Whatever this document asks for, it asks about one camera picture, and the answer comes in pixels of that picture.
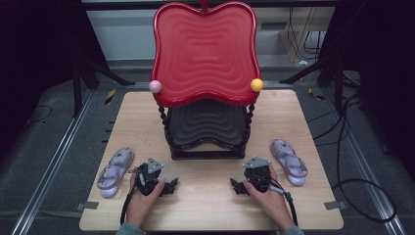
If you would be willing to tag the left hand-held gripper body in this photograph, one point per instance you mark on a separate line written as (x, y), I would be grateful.
(148, 176)

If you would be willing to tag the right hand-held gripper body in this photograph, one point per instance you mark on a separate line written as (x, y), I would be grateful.
(259, 176)

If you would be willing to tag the lilac star sandal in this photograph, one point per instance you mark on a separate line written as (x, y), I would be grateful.
(280, 148)
(122, 158)

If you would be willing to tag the person's left hand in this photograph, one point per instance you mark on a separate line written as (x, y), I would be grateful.
(142, 205)

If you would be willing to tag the person's right hand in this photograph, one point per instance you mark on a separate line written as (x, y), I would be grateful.
(274, 204)

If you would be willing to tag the grey tape strip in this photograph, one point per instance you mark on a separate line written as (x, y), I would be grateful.
(88, 205)
(334, 205)

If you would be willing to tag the yellow floor tape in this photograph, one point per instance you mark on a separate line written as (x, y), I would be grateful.
(110, 96)
(315, 94)

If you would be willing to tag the black metal stand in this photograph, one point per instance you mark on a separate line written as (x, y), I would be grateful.
(339, 81)
(77, 88)

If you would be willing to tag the metal floor rail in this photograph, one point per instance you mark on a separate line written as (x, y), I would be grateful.
(49, 169)
(365, 169)

